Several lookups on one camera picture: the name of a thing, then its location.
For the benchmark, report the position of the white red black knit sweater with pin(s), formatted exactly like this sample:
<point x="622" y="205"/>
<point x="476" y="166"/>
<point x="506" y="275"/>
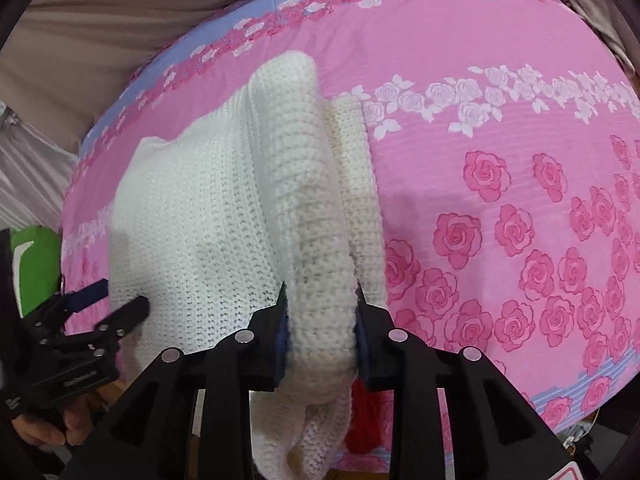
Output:
<point x="200" y="210"/>

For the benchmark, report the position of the white satin curtain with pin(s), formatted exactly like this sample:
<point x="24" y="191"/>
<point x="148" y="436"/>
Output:
<point x="30" y="175"/>

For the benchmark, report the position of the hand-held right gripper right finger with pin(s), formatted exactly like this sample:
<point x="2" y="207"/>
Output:
<point x="361" y="346"/>

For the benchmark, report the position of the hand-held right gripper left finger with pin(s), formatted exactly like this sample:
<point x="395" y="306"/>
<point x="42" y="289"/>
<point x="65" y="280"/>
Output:
<point x="281" y="341"/>

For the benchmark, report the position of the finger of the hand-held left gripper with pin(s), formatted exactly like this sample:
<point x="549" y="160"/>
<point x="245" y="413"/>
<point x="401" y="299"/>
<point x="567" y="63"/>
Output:
<point x="89" y="295"/>
<point x="127" y="314"/>

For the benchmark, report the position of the pink floral bedsheet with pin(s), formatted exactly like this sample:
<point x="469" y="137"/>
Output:
<point x="500" y="120"/>

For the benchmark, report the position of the person's left hand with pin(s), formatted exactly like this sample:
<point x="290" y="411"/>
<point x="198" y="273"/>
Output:
<point x="47" y="427"/>

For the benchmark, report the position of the green cushion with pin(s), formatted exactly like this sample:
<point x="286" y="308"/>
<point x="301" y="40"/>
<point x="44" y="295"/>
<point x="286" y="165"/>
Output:
<point x="36" y="255"/>

